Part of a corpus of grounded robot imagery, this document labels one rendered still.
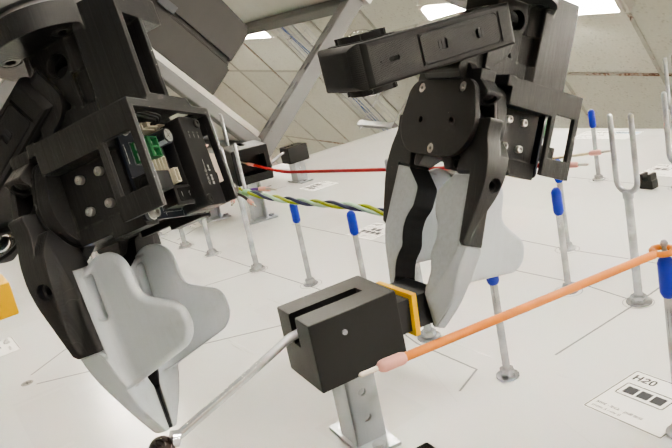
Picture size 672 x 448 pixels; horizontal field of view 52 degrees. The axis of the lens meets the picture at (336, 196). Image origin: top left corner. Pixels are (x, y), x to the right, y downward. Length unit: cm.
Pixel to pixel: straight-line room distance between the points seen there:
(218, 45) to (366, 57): 113
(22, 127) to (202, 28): 111
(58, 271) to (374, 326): 17
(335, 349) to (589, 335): 20
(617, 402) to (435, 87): 21
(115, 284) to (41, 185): 6
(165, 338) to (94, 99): 12
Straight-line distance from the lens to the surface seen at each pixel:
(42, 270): 34
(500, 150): 39
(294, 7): 178
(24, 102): 38
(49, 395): 62
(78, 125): 34
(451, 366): 49
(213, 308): 37
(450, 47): 39
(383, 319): 39
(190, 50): 145
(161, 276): 38
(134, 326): 35
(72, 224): 35
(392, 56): 37
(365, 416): 44
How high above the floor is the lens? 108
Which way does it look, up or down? 14 degrees up
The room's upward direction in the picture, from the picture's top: 30 degrees clockwise
